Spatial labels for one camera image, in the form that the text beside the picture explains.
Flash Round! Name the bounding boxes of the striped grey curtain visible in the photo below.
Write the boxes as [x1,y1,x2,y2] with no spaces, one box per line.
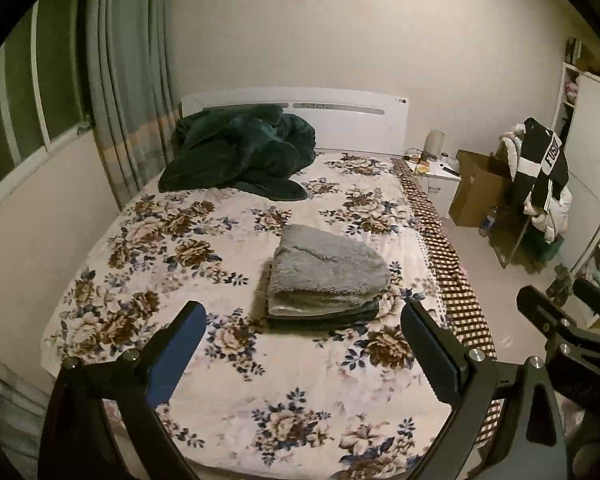
[86,0,180,207]

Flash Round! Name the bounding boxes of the black white hanging jacket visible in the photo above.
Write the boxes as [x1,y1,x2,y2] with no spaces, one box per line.
[510,117,572,244]

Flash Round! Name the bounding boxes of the grey fluffy fleece pants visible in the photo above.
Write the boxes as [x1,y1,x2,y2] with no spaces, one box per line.
[266,224,390,316]

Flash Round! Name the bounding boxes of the dark folded clothes stack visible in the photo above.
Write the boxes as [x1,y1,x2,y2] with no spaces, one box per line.
[250,259,379,333]

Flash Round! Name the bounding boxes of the dark green crumpled blanket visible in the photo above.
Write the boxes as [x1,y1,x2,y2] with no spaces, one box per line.
[158,104,316,202]

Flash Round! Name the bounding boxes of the white cylindrical lamp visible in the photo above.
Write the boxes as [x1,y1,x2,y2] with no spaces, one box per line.
[422,129,445,157]

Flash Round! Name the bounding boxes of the window with white frame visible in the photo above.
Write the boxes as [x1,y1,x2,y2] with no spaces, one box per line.
[0,0,93,205]

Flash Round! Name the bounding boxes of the floral white bed blanket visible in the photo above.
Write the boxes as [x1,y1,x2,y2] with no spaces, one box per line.
[40,152,502,480]

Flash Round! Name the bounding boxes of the white wardrobe shelf unit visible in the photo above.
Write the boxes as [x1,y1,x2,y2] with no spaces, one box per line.
[552,38,600,289]

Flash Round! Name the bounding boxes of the white nightstand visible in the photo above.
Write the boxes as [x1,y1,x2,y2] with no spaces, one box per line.
[405,154,462,219]

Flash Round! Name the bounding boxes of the brown cardboard box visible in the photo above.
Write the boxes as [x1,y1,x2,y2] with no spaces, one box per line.
[449,150,512,228]

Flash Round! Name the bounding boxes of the white bed headboard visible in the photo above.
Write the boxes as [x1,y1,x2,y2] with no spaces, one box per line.
[181,87,411,155]

